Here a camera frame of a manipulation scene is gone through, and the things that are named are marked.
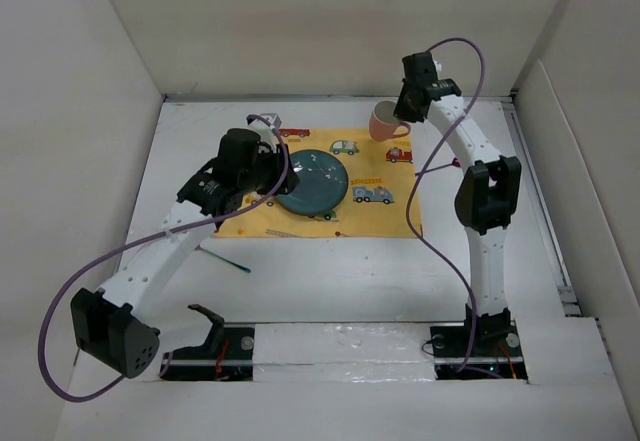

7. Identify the pink ceramic mug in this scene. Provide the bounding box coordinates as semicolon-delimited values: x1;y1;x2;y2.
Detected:
368;100;411;142

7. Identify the teal ceramic plate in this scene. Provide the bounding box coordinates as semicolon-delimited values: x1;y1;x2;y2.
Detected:
276;149;349;219

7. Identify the purple metallic spoon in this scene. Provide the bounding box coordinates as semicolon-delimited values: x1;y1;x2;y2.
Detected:
414;158;461;180

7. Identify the yellow car-print cloth placemat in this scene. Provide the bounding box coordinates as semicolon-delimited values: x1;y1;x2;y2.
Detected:
213;127;421;238

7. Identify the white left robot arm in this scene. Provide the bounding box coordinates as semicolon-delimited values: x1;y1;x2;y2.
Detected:
70;120;298;379

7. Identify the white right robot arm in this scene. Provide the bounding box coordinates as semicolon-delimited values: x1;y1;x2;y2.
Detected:
394;52;522;317

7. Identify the iridescent purple fork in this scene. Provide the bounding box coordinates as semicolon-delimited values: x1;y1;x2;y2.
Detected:
196;246;252;274

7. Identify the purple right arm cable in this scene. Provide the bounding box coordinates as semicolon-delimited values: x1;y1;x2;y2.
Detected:
405;37;489;373

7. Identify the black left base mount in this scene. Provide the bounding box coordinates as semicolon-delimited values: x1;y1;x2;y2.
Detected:
159;304;256;382

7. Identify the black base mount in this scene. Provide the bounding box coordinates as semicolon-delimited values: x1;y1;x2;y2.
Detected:
420;308;528;381
159;304;256;382

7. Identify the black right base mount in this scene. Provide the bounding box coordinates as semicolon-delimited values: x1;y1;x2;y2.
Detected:
420;308;528;381

